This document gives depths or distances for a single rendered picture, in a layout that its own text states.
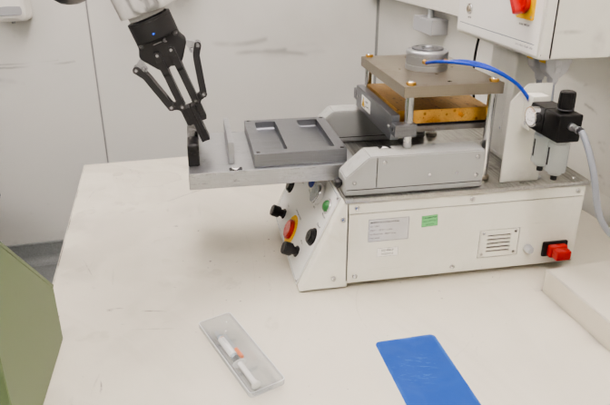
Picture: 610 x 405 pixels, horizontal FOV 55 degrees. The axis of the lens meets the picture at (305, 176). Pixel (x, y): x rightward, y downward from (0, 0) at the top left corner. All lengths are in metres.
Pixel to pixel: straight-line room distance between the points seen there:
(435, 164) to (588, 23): 0.34
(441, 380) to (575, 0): 0.63
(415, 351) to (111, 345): 0.47
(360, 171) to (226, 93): 1.63
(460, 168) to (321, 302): 0.34
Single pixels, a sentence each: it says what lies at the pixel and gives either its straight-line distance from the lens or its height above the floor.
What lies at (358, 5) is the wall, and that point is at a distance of 2.64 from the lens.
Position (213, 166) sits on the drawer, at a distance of 1.03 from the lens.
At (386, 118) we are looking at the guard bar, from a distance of 1.05.
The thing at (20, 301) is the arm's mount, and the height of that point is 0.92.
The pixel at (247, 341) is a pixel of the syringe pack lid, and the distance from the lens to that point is 0.93.
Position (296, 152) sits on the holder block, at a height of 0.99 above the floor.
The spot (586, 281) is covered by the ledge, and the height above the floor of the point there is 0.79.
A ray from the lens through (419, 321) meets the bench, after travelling 1.02.
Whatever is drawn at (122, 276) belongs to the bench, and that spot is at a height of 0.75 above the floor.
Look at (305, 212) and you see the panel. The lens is 1.15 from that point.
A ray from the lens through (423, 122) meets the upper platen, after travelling 1.06.
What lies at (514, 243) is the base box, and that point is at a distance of 1.17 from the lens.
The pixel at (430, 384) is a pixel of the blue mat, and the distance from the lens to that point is 0.90.
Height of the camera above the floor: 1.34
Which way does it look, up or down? 22 degrees down
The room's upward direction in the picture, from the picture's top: straight up
